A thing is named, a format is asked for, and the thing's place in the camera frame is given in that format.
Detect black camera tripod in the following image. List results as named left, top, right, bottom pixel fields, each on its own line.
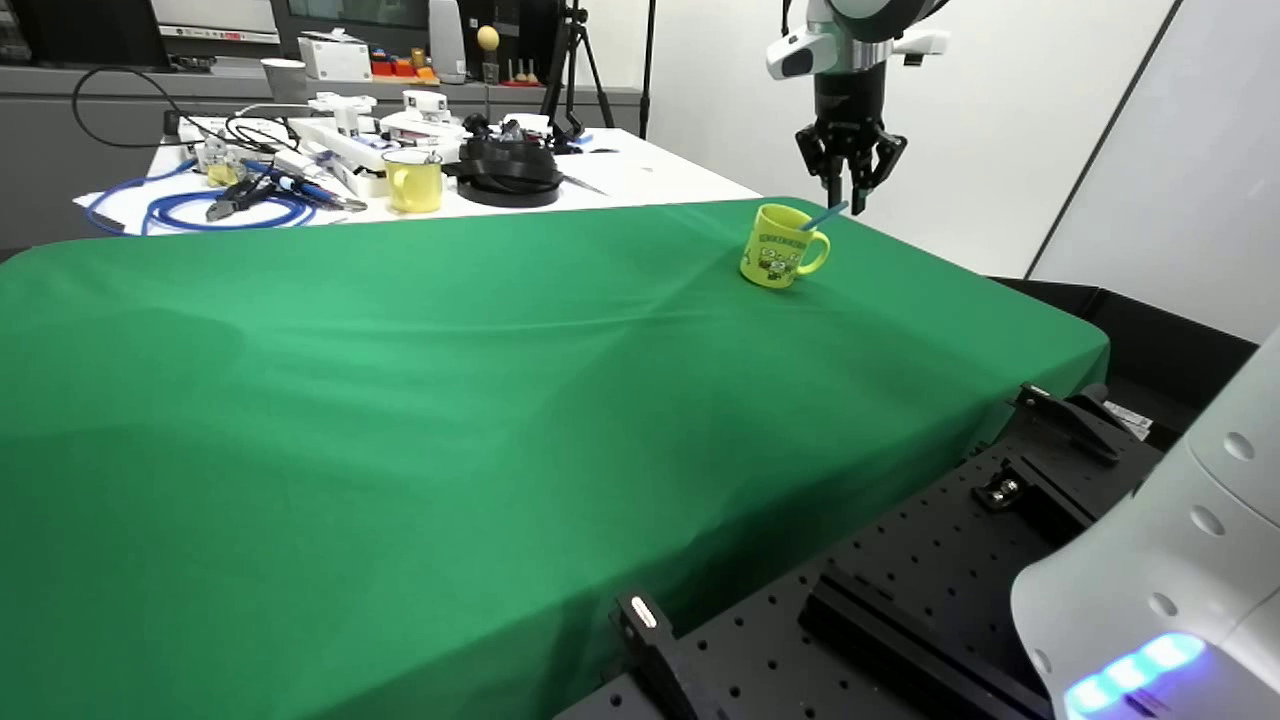
left=536, top=0, right=618, bottom=139

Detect black clamp with white tip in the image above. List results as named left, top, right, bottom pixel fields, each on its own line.
left=611, top=590, right=701, bottom=720

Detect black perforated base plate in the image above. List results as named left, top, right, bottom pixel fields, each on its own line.
left=558, top=382, right=1167, bottom=720

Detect yellow printed mug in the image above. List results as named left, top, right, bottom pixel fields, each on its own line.
left=738, top=201, right=836, bottom=290

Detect white handheld tool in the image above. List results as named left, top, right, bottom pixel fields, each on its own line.
left=225, top=114, right=373, bottom=215

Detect white lidded container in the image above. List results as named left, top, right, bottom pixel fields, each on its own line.
left=291, top=26, right=376, bottom=87

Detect small red toy items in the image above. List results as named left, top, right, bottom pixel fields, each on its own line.
left=373, top=47, right=441, bottom=79

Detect blue cable loop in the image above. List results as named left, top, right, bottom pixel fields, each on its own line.
left=80, top=157, right=326, bottom=241

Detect white cylindrical device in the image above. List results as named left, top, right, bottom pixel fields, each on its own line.
left=428, top=0, right=474, bottom=85

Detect green tablecloth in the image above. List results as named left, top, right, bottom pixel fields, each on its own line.
left=0, top=197, right=1112, bottom=720

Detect black slanted pole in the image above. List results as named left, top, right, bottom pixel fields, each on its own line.
left=637, top=0, right=664, bottom=139

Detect translucent yellow plastic cup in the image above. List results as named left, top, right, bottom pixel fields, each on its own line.
left=379, top=143, right=447, bottom=215

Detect black angled mount bracket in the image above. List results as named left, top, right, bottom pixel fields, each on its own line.
left=1015, top=378, right=1152, bottom=466

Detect thin black cable loop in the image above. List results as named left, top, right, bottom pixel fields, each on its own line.
left=68, top=59, right=221, bottom=157

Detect dark background monitor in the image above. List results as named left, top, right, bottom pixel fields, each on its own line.
left=3, top=0, right=173, bottom=71

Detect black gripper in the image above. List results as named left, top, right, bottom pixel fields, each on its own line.
left=794, top=63, right=917, bottom=218

